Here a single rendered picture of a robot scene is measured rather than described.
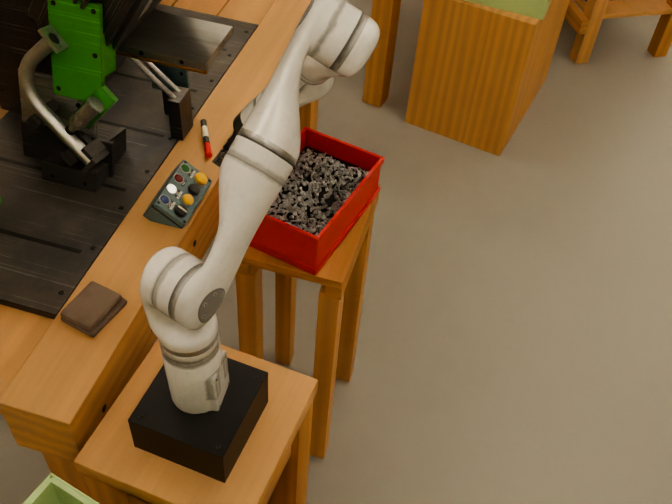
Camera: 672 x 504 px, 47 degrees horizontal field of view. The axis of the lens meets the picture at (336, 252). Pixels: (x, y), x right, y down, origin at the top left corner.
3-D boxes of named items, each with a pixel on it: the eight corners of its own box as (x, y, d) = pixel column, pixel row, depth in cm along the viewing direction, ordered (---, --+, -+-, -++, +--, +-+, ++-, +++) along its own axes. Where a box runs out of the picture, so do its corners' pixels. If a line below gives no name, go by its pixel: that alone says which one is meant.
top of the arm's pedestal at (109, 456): (318, 390, 149) (318, 379, 146) (244, 543, 128) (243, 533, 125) (169, 336, 155) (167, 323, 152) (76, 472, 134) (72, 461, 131)
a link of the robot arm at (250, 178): (281, 155, 104) (226, 127, 108) (181, 331, 104) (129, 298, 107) (303, 175, 113) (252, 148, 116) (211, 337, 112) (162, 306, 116)
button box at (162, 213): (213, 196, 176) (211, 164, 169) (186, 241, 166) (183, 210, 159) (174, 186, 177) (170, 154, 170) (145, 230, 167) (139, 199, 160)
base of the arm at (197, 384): (232, 373, 134) (226, 314, 121) (215, 419, 128) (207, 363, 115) (181, 361, 135) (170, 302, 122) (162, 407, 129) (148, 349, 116)
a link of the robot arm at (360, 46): (352, 56, 134) (310, 29, 132) (393, 21, 108) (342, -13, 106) (326, 102, 134) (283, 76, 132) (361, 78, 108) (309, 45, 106)
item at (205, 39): (233, 38, 177) (233, 26, 175) (205, 76, 167) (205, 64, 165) (78, 4, 183) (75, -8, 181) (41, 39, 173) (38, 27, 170)
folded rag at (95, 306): (96, 286, 151) (93, 276, 149) (129, 303, 149) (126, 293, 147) (60, 321, 145) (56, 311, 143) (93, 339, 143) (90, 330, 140)
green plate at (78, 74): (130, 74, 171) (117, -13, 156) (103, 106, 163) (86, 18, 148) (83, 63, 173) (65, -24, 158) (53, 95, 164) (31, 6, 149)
